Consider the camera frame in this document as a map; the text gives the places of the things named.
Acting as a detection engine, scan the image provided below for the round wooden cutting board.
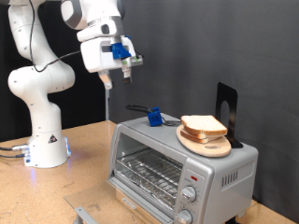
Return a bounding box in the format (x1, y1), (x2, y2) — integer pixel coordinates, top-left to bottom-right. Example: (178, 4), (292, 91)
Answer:
(176, 124), (233, 159)

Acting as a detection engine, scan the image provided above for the silver toaster oven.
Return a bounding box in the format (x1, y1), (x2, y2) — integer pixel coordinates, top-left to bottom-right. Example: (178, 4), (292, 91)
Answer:
(107, 112), (260, 224)

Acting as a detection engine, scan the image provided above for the silver oven knob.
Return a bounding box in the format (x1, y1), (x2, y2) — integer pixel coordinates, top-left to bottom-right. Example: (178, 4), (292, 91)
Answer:
(180, 186), (198, 203)
(175, 209), (194, 224)

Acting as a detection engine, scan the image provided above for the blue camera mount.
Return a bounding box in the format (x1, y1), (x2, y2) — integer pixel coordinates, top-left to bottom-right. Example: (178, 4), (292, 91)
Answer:
(110, 42), (133, 61)

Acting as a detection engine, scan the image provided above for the metal pole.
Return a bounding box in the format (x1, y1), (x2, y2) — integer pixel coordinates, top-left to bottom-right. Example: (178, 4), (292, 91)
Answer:
(105, 88), (112, 121)

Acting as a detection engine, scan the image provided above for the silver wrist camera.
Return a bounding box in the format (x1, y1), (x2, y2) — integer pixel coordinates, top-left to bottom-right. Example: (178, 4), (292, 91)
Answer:
(121, 55), (145, 68)

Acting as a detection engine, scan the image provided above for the wire oven rack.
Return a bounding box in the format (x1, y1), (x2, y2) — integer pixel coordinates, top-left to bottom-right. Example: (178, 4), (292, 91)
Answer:
(115, 147), (184, 210)

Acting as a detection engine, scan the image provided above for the black cable with silver connector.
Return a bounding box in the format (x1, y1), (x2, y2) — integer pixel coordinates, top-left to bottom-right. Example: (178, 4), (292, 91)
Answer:
(0, 144), (32, 153)

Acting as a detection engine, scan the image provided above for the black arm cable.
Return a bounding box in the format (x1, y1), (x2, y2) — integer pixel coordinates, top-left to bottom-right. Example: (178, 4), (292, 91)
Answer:
(28, 0), (145, 73)

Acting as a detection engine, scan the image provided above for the glass oven door with handle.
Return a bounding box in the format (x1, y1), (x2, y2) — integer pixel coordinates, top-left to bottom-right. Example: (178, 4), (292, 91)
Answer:
(64, 176), (176, 224)

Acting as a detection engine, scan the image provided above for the wooden block under oven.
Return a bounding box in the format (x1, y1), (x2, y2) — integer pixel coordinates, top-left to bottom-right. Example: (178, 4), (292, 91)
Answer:
(115, 189), (163, 224)

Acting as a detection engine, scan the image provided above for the black metal bookend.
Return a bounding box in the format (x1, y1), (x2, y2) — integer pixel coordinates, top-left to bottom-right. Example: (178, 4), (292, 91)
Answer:
(214, 81), (245, 149)

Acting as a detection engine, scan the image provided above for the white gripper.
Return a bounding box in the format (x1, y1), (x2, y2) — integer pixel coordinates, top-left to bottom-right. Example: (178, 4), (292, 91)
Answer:
(79, 35), (139, 91)

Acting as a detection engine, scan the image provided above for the black base cable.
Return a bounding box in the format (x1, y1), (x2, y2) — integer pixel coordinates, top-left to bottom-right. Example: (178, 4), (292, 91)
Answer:
(0, 153), (26, 160)

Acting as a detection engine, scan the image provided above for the metal fork with blue block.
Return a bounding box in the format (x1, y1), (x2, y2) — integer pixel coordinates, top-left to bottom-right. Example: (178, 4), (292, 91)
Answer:
(125, 104), (182, 128)

